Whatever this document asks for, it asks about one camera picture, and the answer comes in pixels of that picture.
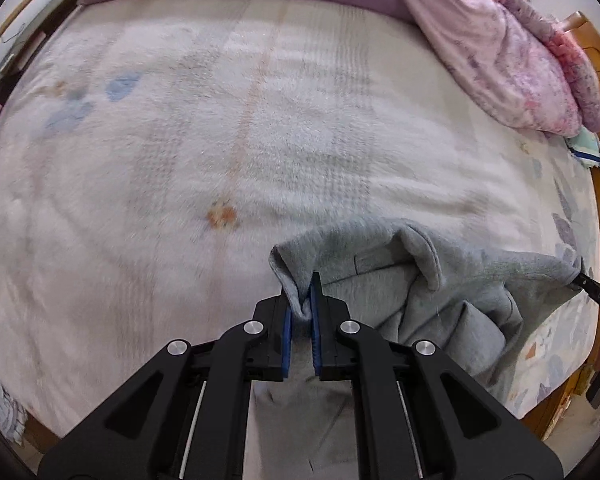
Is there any patterned cloth at bedside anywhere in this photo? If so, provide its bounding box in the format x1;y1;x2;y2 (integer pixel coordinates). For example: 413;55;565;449
0;382;28;445

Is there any grey sweatshirt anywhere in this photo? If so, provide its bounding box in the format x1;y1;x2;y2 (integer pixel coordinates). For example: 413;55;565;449
253;217;583;479

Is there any white fleece bed blanket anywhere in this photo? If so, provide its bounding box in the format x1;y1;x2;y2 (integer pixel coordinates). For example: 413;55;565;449
0;0;600;434

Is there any pink floral quilt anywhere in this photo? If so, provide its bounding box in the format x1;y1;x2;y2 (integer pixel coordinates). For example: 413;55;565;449
403;0;600;138

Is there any green white folded cloth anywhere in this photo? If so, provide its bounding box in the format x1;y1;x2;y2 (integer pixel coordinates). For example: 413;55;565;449
566;127;600;169

